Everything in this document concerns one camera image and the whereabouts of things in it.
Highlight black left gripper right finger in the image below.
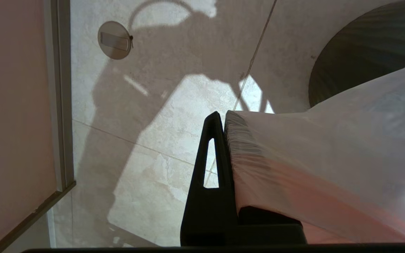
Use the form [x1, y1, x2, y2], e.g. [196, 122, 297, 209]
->
[238, 206, 307, 246]

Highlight round grey floor disc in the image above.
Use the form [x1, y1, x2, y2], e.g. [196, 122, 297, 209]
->
[97, 21, 134, 60]

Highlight white and red plastic bag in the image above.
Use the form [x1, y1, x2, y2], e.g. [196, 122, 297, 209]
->
[224, 60, 405, 244]

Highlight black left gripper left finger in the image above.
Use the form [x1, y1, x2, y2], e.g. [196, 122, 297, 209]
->
[181, 111, 240, 246]

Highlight black round trash bin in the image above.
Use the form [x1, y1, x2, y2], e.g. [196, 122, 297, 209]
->
[308, 0, 405, 108]

